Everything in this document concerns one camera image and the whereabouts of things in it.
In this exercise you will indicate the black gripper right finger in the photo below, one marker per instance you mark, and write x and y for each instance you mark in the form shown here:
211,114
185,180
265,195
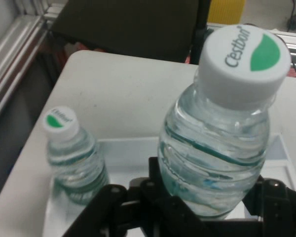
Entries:
278,209

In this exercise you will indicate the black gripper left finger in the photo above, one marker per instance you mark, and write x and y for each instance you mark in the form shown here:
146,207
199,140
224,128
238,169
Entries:
138,209

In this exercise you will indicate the clear water bottle white cap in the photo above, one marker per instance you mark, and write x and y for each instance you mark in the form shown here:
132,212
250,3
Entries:
74,153
212,148

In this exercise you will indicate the white plastic tray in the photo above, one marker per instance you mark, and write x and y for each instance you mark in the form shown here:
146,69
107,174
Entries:
128,153

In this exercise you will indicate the black chair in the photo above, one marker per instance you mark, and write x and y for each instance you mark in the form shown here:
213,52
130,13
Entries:
125,24

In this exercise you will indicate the yellow board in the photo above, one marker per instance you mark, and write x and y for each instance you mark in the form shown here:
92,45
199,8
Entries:
225,10

